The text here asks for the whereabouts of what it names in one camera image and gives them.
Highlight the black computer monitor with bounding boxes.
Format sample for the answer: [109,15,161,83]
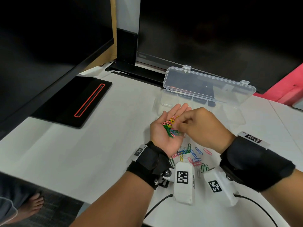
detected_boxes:
[136,0,303,94]
[0,0,114,141]

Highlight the brown cardboard sheet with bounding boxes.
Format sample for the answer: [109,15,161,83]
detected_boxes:
[82,0,118,73]

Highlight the white marker tag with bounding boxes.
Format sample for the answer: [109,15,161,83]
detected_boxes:
[237,131,271,150]
[132,145,148,161]

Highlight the black left wrist strap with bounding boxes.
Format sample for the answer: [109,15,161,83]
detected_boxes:
[127,141,175,190]

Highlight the person's right forearm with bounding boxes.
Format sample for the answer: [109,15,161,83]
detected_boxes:
[260,168,303,227]

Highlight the person's left hand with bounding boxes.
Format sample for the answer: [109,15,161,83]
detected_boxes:
[150,103,192,158]

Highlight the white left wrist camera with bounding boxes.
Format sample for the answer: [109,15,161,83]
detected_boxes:
[173,162,196,206]

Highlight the pink box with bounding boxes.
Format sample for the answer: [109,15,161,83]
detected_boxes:
[253,64,303,107]

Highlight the scattered pile of paper clips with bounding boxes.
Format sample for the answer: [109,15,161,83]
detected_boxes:
[170,143,215,174]

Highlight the person's left forearm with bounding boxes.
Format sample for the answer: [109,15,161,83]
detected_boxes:
[69,171,155,227]

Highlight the black monitor stand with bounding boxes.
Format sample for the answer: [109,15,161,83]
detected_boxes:
[105,28,166,88]

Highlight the black camera cable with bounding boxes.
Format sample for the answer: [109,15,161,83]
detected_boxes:
[144,194,174,219]
[234,194,279,227]

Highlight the handful of colourful paper clips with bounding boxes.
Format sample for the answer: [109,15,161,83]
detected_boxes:
[162,115,184,139]

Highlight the black right wrist strap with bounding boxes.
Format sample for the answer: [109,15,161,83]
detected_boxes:
[220,136,296,192]

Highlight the clear plastic compartment box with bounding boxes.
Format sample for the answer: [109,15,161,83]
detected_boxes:
[157,65,257,125]

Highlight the person's right hand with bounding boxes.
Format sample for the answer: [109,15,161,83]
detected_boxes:
[176,107,236,154]

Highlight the grey shorts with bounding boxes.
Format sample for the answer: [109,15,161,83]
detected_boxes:
[0,172,38,226]

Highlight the black wrist strap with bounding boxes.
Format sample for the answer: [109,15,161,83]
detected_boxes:
[220,136,296,192]
[127,141,175,190]

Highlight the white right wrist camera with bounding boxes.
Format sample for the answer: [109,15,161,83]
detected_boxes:
[204,166,239,207]

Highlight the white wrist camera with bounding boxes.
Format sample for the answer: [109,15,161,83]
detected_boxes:
[204,166,239,207]
[173,162,196,206]

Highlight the black monitor base red slot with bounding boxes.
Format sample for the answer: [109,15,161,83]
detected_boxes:
[31,76,113,129]

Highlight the person's bare foot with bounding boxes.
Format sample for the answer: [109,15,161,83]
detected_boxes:
[9,192,45,224]

